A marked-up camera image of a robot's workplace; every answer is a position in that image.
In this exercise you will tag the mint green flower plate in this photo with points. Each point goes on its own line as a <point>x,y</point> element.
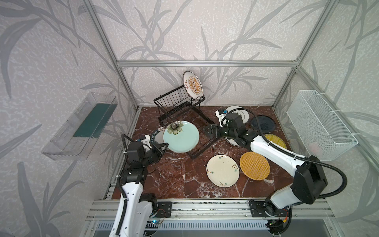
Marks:
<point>181,136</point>

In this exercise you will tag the orange woven plate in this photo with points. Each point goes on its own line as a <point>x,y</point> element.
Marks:
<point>254,166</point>

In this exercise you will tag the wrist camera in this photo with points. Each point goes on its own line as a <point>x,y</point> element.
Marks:
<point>146,142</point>
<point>221,114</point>

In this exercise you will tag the cream floral plate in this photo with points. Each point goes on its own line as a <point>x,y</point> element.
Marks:
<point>222,171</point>

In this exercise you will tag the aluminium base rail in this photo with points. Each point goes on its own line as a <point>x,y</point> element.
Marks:
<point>234,217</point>

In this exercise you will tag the dark blue oval plate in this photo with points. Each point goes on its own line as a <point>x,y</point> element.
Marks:
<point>267,124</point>

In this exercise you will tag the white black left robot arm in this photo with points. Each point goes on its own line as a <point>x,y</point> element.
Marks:
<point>135,208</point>

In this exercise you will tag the green yellow woven plate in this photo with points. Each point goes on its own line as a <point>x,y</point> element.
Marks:
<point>277,140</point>

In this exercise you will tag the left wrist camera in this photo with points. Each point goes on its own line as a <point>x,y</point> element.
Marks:
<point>146,142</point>

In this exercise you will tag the clear plastic wall bin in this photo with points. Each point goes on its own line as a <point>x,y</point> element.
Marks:
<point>77,137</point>

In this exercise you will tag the orange sunburst plate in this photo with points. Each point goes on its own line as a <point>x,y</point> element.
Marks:
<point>232,142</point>
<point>192,85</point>

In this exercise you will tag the black wire dish rack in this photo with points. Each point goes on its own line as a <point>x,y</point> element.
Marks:
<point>177,105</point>

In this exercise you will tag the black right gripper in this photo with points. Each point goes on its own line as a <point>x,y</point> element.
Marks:
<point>210,128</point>

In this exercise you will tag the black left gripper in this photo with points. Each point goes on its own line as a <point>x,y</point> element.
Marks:
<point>158,152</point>

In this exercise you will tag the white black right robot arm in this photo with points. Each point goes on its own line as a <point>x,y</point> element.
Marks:
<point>309,179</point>

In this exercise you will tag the white wire mesh basket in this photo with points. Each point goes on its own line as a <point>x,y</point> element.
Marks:
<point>321,130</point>

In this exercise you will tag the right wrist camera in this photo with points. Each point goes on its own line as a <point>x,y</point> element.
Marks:
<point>221,114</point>

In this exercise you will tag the white plate green emblem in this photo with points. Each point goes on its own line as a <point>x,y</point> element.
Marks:
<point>244,114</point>

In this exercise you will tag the white plate dark lettered rim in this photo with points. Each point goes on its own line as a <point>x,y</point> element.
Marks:
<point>157,136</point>

